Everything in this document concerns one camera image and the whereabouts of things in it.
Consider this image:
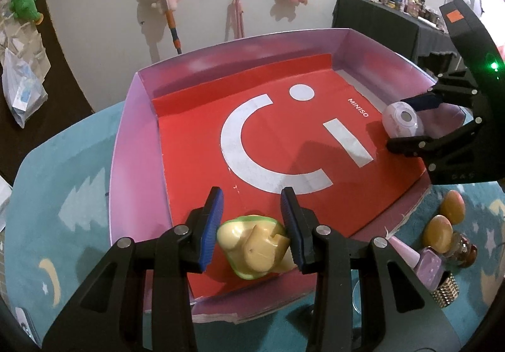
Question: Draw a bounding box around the hanging pocket organizer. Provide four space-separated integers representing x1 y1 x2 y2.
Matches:
0 0 52 80

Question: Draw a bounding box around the pink wall hook item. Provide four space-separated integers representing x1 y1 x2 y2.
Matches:
232 0 245 39

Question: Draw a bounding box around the mop pole orange grip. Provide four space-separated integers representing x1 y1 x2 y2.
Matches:
152 0 184 55

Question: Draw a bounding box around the pink cardboard box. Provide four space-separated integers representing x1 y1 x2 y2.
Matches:
110 26 468 324

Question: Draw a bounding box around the red liner sheet white logo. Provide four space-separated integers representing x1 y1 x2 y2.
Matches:
152 53 432 299

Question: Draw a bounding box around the dark brown door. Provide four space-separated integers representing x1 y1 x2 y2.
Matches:
0 0 97 183

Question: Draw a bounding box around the purple nail polish bottle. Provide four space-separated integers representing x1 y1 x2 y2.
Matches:
384 236 448 291

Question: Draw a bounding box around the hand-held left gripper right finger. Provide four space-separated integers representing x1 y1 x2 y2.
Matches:
279 186 460 352

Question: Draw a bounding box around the black draped table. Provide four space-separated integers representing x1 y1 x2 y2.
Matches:
332 0 458 73

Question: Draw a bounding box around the clear plastic bag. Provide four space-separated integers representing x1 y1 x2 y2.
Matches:
2 48 50 129

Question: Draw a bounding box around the green plush dinosaur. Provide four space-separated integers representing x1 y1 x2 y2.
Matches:
10 0 44 25

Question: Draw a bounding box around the teal rug with stars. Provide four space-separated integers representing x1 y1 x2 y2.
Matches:
4 102 505 352

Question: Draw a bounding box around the silver studded bottle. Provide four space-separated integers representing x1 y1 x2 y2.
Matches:
428 273 460 309

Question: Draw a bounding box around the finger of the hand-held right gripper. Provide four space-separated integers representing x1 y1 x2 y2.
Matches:
386 119 485 172
402 72 480 113

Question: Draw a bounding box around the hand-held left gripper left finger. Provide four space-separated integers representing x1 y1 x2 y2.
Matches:
41 186 225 352

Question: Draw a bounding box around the burger shaped toy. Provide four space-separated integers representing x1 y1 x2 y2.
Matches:
216 217 294 279

